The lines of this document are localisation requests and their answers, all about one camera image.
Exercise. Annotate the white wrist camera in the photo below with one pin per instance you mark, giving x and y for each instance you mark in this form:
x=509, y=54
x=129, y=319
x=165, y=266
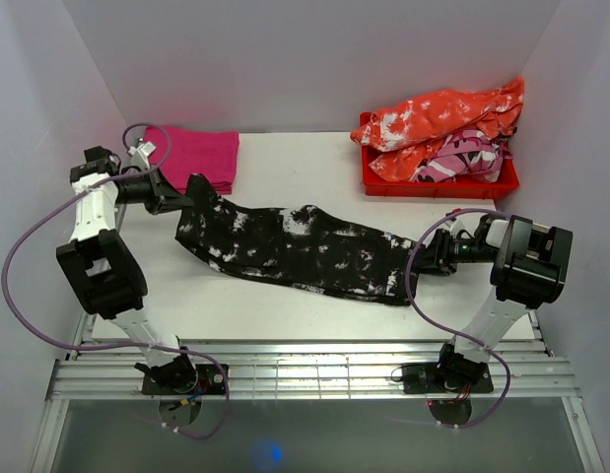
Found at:
x=139, y=155
x=455, y=226

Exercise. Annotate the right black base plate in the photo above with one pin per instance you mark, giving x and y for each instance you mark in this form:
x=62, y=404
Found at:
x=418, y=379

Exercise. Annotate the black white tie-dye trousers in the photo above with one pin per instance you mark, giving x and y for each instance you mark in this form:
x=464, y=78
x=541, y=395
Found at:
x=303, y=248

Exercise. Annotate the folded magenta trousers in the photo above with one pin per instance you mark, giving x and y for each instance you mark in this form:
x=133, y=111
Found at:
x=212, y=154

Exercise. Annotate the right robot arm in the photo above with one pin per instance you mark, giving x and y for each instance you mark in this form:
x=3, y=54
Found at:
x=529, y=268

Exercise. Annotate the red plastic bin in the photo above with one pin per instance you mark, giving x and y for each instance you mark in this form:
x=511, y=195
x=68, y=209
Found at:
x=463, y=187

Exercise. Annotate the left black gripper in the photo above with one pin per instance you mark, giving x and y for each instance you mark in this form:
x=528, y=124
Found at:
x=165, y=196

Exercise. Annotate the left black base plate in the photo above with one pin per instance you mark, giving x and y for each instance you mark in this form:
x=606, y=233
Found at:
x=208, y=381

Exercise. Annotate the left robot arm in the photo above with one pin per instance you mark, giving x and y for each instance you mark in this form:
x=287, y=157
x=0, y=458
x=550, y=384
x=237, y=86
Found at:
x=100, y=268

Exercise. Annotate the orange white tie-dye trousers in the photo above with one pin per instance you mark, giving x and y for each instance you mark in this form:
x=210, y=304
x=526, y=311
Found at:
x=411, y=132

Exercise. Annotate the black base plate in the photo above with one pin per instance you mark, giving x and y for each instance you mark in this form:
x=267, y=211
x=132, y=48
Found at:
x=418, y=379
x=208, y=381

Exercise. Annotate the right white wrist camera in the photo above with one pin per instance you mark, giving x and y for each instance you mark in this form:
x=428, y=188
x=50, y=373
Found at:
x=455, y=226

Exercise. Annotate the aluminium rail frame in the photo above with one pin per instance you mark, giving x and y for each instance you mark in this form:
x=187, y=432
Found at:
x=315, y=371

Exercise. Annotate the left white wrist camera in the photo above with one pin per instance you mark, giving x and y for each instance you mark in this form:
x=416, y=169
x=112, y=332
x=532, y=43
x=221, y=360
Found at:
x=139, y=155

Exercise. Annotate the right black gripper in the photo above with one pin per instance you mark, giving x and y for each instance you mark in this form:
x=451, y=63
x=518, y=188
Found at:
x=436, y=256

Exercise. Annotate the pink camouflage trousers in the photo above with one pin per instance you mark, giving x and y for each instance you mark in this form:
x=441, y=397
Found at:
x=470, y=153

